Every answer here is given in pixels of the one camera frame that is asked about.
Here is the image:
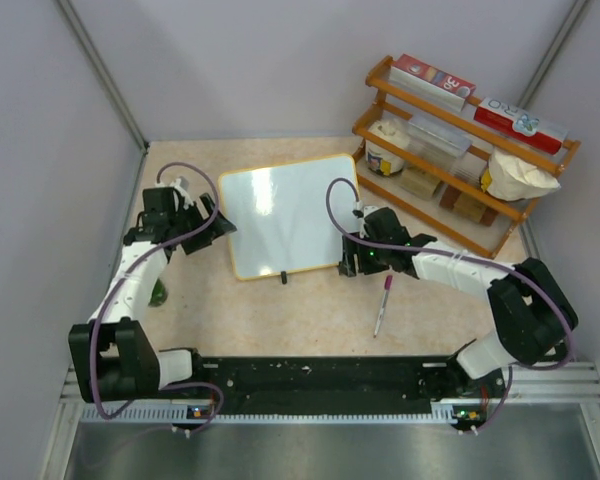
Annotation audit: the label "white plastic jar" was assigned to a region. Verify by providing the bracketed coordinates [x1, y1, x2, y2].
[365, 118, 410, 177]

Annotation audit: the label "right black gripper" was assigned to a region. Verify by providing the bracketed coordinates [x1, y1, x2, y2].
[340, 231, 390, 277]

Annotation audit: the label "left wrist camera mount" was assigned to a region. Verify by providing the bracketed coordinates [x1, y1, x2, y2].
[169, 176, 193, 209]

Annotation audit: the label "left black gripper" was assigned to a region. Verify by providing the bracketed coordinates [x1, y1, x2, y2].
[169, 193, 235, 254]

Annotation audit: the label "white marker purple cap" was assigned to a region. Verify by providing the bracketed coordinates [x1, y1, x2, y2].
[373, 275, 393, 338]

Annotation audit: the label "red white box right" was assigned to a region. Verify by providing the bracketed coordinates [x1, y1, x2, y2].
[474, 97, 568, 155]

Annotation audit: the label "green glass bottle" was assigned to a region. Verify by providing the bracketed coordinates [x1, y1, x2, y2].
[149, 279, 168, 308]

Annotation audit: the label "orange wooden shelf rack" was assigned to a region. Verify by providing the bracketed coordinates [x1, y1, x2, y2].
[352, 55, 581, 258]

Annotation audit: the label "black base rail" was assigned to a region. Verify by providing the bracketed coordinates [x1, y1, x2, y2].
[188, 354, 487, 416]

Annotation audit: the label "yellow framed whiteboard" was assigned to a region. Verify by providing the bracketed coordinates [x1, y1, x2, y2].
[218, 154, 359, 280]

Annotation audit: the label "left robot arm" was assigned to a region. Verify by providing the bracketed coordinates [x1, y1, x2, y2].
[68, 177, 237, 403]

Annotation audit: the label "red box upper left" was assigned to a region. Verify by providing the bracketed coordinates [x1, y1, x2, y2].
[388, 54, 476, 112]

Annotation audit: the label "cream cloth bag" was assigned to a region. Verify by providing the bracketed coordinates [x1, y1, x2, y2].
[480, 149, 561, 202]

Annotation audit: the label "clear plastic container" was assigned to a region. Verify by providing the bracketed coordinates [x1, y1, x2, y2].
[406, 115, 486, 181]

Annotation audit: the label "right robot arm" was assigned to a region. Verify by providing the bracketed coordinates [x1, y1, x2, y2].
[339, 204, 578, 396]

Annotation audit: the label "brown wooden blocks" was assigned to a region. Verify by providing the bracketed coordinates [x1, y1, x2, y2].
[398, 166, 498, 226]

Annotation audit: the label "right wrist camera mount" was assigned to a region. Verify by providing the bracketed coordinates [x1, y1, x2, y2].
[352, 200, 378, 234]

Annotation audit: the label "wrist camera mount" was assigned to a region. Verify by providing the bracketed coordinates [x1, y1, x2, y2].
[169, 176, 193, 209]
[352, 200, 378, 234]

